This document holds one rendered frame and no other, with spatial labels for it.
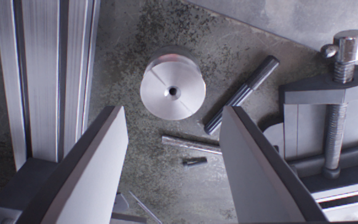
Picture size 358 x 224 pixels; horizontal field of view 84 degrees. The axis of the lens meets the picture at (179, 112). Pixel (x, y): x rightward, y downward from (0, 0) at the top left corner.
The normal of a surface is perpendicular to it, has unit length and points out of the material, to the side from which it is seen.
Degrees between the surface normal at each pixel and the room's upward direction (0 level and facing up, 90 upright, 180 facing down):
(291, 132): 0
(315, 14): 0
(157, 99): 0
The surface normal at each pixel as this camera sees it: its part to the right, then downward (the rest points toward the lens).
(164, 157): 0.03, 0.52
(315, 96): -0.40, 0.58
